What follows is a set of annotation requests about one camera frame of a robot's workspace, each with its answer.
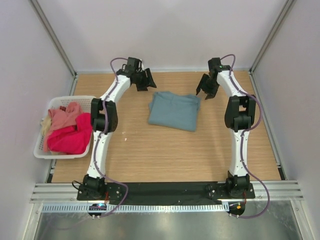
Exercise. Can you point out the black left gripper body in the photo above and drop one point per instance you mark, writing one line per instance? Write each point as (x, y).
(141, 78)

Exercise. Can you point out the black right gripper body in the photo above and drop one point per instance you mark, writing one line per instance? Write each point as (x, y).
(210, 86)

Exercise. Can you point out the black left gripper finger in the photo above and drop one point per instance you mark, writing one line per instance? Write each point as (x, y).
(150, 81)
(142, 88)

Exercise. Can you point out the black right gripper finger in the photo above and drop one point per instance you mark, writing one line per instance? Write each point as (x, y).
(210, 95)
(201, 83)

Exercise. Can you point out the blue-grey t shirt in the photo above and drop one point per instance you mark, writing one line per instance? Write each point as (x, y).
(171, 110)

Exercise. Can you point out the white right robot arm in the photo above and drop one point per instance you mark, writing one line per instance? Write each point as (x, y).
(239, 118)

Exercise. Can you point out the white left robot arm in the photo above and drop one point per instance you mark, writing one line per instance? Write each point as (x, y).
(104, 121)

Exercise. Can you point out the white plastic laundry basket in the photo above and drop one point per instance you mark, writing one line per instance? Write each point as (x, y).
(85, 102)

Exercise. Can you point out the red t shirt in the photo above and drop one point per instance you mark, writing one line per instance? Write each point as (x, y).
(73, 139)

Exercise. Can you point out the salmon pink t shirt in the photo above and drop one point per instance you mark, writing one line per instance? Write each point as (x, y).
(64, 118)

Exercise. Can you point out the cream t shirt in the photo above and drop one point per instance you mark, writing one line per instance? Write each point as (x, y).
(45, 125)

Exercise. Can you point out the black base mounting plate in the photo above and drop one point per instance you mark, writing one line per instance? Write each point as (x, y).
(155, 190)

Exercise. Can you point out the right black camera box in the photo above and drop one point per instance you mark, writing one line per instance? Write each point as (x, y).
(215, 65)

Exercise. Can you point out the black camera box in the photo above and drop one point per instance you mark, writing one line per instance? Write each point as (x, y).
(133, 65)
(215, 65)

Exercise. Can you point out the left black camera box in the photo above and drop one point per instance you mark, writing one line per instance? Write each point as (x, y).
(133, 65)

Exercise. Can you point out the left aluminium frame post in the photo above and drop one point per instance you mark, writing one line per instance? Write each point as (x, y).
(52, 35)

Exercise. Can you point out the aluminium frame post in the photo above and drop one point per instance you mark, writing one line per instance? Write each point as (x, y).
(285, 10)
(52, 35)

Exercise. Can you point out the right aluminium frame post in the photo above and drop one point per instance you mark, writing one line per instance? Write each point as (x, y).
(285, 10)

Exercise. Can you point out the white slotted cable duct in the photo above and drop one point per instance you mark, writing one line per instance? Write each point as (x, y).
(102, 209)

